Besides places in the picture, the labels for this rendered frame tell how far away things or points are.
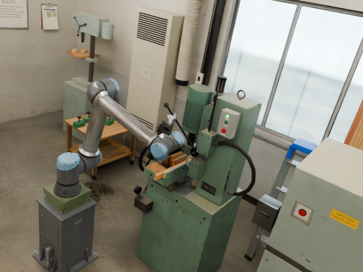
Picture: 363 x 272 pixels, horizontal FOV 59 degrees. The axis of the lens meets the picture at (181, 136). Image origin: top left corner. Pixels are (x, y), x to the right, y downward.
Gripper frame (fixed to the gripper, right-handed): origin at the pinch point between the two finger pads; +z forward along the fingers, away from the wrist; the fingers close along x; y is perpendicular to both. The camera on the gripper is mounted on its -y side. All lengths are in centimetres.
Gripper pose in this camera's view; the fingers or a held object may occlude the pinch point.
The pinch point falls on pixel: (170, 120)
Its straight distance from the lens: 225.4
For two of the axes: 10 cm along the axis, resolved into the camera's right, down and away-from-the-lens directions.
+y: -8.4, -4.4, -3.1
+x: -5.3, 5.8, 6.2
